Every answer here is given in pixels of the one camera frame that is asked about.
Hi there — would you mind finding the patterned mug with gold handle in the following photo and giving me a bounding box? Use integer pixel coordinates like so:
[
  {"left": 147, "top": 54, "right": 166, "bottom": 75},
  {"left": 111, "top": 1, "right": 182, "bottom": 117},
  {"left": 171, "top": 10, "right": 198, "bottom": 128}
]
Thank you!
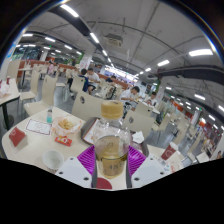
[{"left": 42, "top": 149, "right": 65, "bottom": 174}]

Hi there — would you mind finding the crumpled white napkin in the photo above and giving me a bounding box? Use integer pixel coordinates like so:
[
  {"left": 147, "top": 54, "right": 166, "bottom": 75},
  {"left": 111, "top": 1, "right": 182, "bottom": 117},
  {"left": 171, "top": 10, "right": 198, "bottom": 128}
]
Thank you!
[{"left": 132, "top": 130, "right": 145, "bottom": 144}]

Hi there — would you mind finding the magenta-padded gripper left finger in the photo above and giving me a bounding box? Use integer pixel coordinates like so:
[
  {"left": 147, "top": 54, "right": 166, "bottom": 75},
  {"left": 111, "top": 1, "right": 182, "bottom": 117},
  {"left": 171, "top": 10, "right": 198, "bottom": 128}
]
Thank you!
[{"left": 54, "top": 144, "right": 98, "bottom": 189}]

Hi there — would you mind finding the dark tray with printed liner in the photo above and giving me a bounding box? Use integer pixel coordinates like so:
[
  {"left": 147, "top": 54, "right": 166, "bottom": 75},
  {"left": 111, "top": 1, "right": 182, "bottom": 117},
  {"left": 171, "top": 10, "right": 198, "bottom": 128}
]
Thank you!
[{"left": 80, "top": 116, "right": 150, "bottom": 158}]

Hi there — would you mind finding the neighbouring beige table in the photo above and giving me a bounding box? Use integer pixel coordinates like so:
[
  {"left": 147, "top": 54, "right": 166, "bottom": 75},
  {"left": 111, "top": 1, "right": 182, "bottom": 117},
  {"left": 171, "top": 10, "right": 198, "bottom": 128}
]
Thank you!
[{"left": 0, "top": 78, "right": 21, "bottom": 132}]

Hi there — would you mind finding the beige chair with round hole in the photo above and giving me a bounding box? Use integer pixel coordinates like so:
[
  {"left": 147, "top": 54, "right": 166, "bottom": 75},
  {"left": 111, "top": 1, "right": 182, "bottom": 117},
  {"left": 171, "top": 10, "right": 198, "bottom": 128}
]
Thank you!
[
  {"left": 123, "top": 109, "right": 156, "bottom": 139},
  {"left": 71, "top": 90, "right": 104, "bottom": 122}
]

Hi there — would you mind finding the red sauce packet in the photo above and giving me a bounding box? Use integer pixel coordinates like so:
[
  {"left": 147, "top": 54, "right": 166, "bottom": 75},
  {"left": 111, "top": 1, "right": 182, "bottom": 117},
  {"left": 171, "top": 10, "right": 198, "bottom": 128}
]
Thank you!
[{"left": 54, "top": 135, "right": 73, "bottom": 148}]

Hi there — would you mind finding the clear bottle with yellow drink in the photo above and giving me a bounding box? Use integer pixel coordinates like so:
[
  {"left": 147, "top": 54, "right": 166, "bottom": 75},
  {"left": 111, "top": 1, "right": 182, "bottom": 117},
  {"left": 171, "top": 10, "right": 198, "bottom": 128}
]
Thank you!
[{"left": 92, "top": 99, "right": 133, "bottom": 180}]

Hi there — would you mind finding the red table sign block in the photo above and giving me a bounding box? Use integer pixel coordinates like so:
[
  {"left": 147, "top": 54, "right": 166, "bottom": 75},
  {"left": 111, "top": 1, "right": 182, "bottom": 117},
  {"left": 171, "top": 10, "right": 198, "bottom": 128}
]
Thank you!
[{"left": 8, "top": 126, "right": 28, "bottom": 148}]

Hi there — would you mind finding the person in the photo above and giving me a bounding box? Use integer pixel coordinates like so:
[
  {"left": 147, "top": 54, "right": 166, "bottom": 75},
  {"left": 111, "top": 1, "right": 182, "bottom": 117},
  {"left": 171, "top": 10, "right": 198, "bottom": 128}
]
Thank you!
[
  {"left": 78, "top": 68, "right": 90, "bottom": 93},
  {"left": 47, "top": 63, "right": 56, "bottom": 76},
  {"left": 119, "top": 85, "right": 141, "bottom": 105},
  {"left": 145, "top": 91, "right": 158, "bottom": 108},
  {"left": 85, "top": 67, "right": 101, "bottom": 94}
]

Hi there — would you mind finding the group of ceiling lights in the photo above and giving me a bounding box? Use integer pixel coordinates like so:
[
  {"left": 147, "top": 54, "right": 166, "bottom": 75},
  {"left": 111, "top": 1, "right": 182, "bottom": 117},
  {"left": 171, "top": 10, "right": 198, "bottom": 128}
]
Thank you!
[{"left": 19, "top": 3, "right": 224, "bottom": 129}]

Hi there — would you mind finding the clear bag with fried food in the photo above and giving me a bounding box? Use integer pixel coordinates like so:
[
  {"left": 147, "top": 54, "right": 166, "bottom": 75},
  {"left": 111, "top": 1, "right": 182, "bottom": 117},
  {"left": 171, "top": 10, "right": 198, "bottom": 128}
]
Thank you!
[{"left": 51, "top": 114, "right": 83, "bottom": 137}]

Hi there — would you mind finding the flat round red coaster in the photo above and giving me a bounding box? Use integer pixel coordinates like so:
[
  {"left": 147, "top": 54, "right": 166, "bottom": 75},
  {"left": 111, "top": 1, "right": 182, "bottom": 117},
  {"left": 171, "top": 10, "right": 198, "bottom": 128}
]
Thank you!
[{"left": 95, "top": 177, "right": 114, "bottom": 190}]

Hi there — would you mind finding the red paper cup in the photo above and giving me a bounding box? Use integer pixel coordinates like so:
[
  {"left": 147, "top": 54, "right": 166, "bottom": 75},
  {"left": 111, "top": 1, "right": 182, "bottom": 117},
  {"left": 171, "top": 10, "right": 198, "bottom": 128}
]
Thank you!
[{"left": 160, "top": 141, "right": 179, "bottom": 162}]

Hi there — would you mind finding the colourful sticker sheet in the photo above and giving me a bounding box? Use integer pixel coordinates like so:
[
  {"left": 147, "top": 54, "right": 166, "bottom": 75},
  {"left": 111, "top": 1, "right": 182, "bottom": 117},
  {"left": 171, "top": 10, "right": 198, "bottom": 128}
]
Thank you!
[{"left": 156, "top": 156, "right": 175, "bottom": 174}]

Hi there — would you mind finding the white printed card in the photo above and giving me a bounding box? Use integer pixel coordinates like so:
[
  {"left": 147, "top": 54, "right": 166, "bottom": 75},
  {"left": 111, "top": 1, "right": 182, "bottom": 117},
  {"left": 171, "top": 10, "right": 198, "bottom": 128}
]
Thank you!
[{"left": 24, "top": 118, "right": 53, "bottom": 137}]

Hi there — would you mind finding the ceiling air conditioner unit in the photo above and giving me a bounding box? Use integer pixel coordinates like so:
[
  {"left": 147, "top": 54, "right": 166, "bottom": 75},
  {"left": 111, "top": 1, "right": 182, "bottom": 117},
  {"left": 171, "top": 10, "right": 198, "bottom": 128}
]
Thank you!
[{"left": 104, "top": 32, "right": 124, "bottom": 48}]

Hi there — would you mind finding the group of beige chairs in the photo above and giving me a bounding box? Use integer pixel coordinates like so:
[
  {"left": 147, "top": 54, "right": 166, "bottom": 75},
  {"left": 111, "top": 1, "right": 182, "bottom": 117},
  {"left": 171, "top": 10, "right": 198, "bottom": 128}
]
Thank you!
[{"left": 6, "top": 59, "right": 214, "bottom": 164}]

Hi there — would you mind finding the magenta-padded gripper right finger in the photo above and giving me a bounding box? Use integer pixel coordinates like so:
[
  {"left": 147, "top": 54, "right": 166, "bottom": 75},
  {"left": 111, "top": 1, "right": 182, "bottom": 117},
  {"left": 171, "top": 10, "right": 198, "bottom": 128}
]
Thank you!
[{"left": 125, "top": 144, "right": 169, "bottom": 189}]

